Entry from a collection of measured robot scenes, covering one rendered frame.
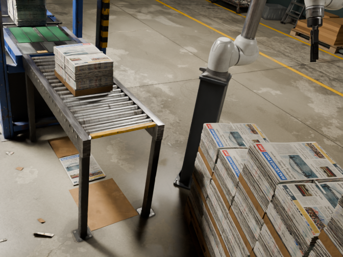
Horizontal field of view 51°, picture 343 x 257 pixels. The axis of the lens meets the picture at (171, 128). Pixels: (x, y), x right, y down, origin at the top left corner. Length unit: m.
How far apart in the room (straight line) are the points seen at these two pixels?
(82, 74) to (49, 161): 1.05
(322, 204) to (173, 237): 1.35
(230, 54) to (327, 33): 5.81
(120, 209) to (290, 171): 1.50
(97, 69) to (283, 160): 1.39
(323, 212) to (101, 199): 1.79
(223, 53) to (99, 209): 1.45
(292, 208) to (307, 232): 0.12
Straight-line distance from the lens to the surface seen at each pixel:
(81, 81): 2.47
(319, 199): 1.60
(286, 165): 1.70
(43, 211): 2.79
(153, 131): 2.33
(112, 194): 2.90
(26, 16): 3.91
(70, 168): 3.13
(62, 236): 2.61
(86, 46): 2.76
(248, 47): 2.62
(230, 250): 2.08
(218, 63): 2.53
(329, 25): 8.23
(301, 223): 1.47
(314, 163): 1.79
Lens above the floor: 1.96
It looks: 31 degrees down
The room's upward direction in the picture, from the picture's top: 10 degrees clockwise
